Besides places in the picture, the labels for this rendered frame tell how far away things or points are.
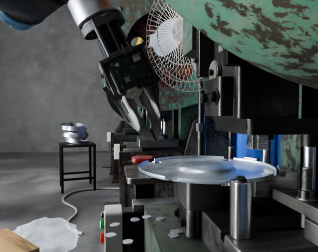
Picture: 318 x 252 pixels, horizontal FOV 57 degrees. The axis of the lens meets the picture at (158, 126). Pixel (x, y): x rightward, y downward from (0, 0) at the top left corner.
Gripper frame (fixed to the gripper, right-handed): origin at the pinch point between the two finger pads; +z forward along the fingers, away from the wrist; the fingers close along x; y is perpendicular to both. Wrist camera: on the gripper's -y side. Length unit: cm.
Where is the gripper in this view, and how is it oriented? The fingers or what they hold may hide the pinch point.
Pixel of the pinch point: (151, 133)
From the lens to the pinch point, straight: 51.3
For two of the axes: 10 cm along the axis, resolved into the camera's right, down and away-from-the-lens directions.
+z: 4.2, 9.0, 1.2
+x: 8.9, -4.3, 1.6
